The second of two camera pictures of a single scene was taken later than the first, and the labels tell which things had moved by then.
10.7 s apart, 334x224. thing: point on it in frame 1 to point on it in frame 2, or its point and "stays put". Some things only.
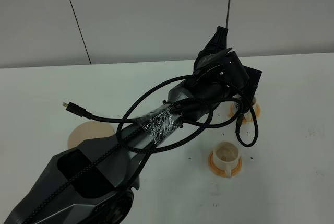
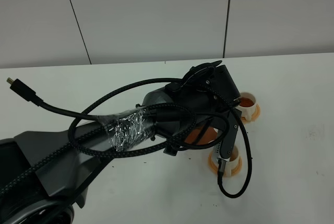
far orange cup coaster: x=245 y=120 stays put
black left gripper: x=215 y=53 to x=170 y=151
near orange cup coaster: x=220 y=173 stays put
